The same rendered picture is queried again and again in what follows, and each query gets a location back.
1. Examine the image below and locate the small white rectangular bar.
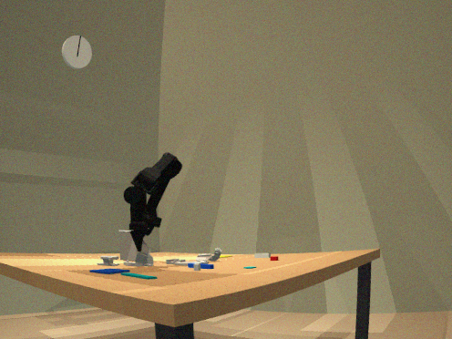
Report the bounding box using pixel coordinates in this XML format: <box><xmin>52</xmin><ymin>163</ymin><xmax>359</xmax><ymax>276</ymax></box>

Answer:
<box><xmin>254</xmin><ymin>253</ymin><xmax>271</xmax><ymax>258</ymax></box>

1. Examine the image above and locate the teal flat bar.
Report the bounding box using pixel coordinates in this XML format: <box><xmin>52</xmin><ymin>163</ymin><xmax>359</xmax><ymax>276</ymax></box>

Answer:
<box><xmin>121</xmin><ymin>272</ymin><xmax>158</xmax><ymax>280</ymax></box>

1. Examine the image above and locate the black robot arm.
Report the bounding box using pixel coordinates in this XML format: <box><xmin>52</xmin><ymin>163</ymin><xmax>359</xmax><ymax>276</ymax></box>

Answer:
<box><xmin>124</xmin><ymin>151</ymin><xmax>181</xmax><ymax>236</ymax></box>

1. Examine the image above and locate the blue rectangular bar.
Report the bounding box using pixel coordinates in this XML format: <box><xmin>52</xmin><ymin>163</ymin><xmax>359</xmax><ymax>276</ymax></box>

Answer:
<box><xmin>188</xmin><ymin>262</ymin><xmax>214</xmax><ymax>269</ymax></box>

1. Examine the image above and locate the blue flat plate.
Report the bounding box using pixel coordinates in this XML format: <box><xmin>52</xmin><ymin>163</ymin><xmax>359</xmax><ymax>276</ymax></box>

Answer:
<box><xmin>91</xmin><ymin>268</ymin><xmax>129</xmax><ymax>274</ymax></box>

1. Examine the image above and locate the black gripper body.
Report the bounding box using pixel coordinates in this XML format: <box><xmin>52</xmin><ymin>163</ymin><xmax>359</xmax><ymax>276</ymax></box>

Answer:
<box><xmin>129</xmin><ymin>205</ymin><xmax>148</xmax><ymax>231</ymax></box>

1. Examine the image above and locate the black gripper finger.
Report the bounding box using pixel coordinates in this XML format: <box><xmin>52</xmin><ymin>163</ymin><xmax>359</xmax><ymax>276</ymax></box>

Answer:
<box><xmin>129</xmin><ymin>231</ymin><xmax>147</xmax><ymax>252</ymax></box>

